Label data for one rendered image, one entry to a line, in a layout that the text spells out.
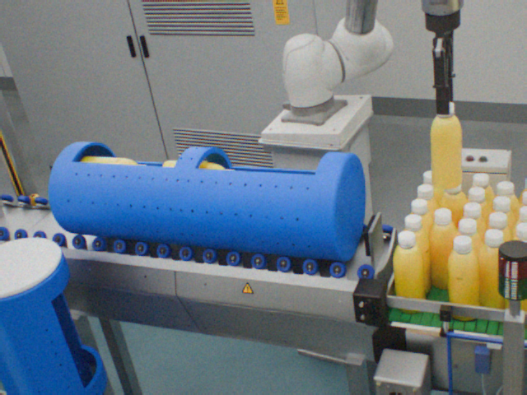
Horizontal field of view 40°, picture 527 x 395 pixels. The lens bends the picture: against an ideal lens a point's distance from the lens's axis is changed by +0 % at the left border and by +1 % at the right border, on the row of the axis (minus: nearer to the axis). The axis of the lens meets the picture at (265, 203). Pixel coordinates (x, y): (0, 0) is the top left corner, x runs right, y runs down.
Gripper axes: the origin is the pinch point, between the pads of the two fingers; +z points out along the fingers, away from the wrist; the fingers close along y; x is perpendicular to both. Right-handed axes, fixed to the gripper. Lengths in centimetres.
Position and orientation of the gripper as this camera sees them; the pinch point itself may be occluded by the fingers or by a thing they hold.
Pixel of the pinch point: (444, 96)
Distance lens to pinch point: 174.2
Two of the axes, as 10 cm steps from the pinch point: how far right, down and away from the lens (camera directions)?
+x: 9.2, 0.7, -3.9
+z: 1.5, 8.5, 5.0
